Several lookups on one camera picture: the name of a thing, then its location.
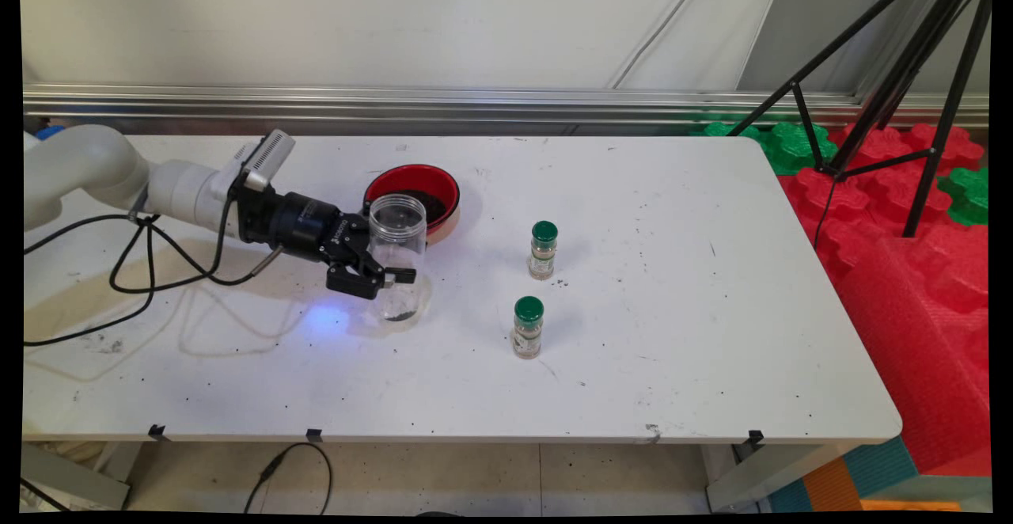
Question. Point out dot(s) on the grey table leg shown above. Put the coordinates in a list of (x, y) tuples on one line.
[(71, 480), (768, 476)]

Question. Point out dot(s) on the red interlocking foam piece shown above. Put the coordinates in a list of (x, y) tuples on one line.
[(863, 207), (886, 144)]

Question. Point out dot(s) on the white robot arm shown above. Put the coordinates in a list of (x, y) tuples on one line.
[(79, 164)]

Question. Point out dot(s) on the green interlocking foam piece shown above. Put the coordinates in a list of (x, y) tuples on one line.
[(791, 148), (724, 130), (967, 195)]

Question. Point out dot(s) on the aluminium rail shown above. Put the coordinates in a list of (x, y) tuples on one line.
[(475, 100)]

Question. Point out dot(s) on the red bowl with black rim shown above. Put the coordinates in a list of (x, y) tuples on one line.
[(411, 176)]

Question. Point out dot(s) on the clear plastic jar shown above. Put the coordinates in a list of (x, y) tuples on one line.
[(400, 231)]

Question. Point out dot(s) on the green lidded spice jar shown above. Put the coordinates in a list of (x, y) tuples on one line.
[(543, 259), (528, 334)]

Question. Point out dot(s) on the large red foam block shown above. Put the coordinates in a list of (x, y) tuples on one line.
[(926, 350)]

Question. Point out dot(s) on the teal orange foam mat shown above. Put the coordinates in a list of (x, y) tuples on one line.
[(878, 468)]

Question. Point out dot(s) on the blue object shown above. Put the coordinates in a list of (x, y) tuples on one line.
[(51, 131)]

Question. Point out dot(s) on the white grey wrist camera box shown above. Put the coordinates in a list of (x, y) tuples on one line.
[(265, 152)]

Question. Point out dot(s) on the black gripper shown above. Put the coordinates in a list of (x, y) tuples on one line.
[(301, 223)]

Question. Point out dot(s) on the black granules inside bowl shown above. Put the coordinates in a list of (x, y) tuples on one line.
[(435, 203)]

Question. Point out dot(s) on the black granules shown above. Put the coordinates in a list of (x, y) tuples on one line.
[(400, 317), (435, 203)]

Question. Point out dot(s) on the black tripod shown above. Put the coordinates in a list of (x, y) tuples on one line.
[(902, 69)]

